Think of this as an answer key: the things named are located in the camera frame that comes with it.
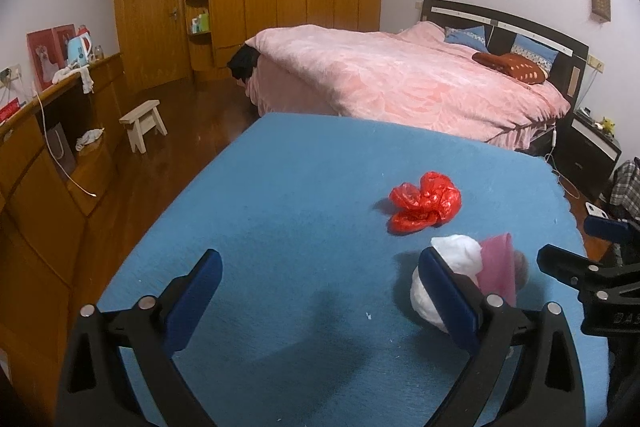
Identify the pink face mask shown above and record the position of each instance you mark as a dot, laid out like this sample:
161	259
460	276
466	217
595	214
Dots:
498	273

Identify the white cloth on cabinet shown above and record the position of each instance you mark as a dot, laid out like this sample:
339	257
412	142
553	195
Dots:
82	72

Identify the left blue pillow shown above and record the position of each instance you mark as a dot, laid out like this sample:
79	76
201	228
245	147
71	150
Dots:
473	37

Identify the wooden side cabinet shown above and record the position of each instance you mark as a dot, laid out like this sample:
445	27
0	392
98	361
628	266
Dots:
48	192

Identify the black bed headboard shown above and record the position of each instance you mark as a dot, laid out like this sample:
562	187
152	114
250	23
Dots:
501	31

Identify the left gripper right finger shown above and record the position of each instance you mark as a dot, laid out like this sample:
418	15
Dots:
546	387

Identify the small white wooden stool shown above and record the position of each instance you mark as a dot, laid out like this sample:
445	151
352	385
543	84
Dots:
139	121

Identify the white bathroom scale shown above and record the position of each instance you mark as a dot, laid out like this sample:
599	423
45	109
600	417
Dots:
595	211

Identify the blue blanket table cover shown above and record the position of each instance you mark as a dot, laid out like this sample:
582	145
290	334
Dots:
312	323

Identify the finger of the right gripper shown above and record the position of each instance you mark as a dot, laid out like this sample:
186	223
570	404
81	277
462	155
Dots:
570	269
613	231

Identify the right blue pillow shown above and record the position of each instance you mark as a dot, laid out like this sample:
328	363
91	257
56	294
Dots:
536	52

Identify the yellow plush toy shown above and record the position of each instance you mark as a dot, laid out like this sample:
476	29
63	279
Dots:
607	126

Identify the black cloth on bed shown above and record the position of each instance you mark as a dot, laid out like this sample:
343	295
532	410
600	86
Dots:
243	63

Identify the plaid shirt pile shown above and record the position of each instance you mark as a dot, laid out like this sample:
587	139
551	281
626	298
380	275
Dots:
624	200

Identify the pink quilt bed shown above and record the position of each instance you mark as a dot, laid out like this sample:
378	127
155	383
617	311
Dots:
415	78

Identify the blue pillow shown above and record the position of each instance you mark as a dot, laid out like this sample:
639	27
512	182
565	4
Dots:
473	37
536	52

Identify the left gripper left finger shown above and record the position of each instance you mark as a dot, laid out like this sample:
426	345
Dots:
95	388

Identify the red plastic bag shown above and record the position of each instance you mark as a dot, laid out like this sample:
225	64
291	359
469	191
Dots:
433	202

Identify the brown dotted pillow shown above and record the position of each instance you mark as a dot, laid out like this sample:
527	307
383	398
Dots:
513	65

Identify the black nightstand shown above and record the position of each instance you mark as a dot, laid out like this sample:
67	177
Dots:
584	154

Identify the right wall lamp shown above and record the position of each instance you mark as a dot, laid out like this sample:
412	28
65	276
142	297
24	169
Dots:
601	10

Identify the red picture frame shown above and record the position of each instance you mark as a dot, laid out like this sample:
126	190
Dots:
48	51

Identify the white rag in drawer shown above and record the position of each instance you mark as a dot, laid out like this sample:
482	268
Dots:
88	138

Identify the light blue kettle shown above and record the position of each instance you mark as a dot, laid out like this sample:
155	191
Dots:
79	49

